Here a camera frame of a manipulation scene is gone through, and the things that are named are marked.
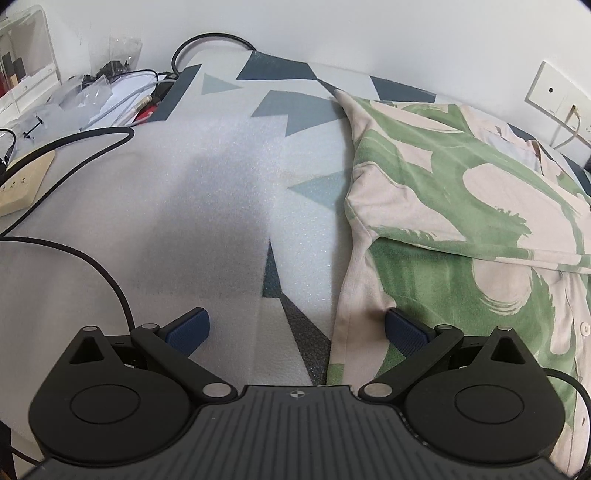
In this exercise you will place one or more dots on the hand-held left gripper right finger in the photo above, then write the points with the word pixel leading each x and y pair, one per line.
pixel 406 332

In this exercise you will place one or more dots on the white papers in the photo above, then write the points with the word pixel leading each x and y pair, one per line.
pixel 124 87

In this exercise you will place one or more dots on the clear bag of black screws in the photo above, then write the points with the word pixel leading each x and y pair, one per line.
pixel 117 67

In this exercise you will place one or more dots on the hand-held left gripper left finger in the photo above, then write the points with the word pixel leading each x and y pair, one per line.
pixel 189 330

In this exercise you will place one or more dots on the small red thing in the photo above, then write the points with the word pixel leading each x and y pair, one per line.
pixel 148 113

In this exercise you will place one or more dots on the white wall socket panel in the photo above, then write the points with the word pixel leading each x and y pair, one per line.
pixel 549 87

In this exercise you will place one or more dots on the white foam sheet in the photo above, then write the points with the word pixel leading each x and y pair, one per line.
pixel 184 207

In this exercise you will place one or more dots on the white storage box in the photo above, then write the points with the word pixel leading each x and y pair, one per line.
pixel 37 50

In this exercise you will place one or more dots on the geometric print mat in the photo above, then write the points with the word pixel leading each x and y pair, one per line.
pixel 277 106

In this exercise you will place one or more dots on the beige power strip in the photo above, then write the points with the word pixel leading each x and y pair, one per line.
pixel 23 184

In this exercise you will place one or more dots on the beige green leaf print shirt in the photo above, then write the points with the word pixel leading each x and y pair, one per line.
pixel 438 194

